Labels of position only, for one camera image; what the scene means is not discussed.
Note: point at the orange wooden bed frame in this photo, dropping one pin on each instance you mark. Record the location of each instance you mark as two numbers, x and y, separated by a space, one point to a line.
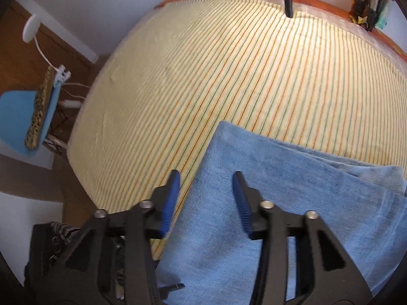
334 9

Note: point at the cluttered shelf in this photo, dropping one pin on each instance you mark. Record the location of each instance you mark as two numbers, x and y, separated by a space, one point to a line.
365 6

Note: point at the white clip lamp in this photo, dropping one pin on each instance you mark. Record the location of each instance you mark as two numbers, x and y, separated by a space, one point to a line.
31 28

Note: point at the dark bag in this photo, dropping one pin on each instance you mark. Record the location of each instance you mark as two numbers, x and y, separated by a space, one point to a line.
41 254

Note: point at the striped yellow bed sheet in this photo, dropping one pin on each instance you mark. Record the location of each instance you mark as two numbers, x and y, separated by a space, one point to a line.
222 70

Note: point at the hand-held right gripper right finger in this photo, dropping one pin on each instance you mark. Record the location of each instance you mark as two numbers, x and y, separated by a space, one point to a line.
243 206

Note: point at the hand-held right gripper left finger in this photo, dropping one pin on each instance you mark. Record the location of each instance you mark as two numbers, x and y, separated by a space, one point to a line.
170 203

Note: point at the white chair leg wrap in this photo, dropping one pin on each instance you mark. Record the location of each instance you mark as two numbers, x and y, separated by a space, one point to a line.
71 104

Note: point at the leopard print cushion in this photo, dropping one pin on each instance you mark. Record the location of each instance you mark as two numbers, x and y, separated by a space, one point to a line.
38 114

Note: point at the blue denim pants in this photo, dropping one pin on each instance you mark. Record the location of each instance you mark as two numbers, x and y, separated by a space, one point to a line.
210 228

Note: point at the light blue chair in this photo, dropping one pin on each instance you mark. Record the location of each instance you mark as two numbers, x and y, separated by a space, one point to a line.
12 117

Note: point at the white clip-on lamp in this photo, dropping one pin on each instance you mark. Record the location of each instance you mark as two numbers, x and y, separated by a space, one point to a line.
19 63

